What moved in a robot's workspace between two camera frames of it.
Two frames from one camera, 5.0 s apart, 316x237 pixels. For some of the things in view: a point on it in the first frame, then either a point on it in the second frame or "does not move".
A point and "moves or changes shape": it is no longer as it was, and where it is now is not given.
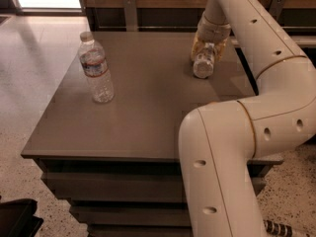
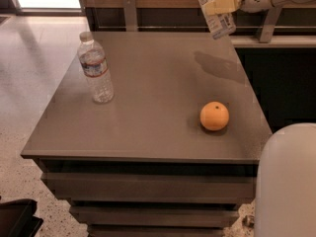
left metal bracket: (130, 13) does not move
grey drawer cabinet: (120, 164) does not move
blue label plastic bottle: (203, 65) moves or changes shape
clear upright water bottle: (93, 61) does not move
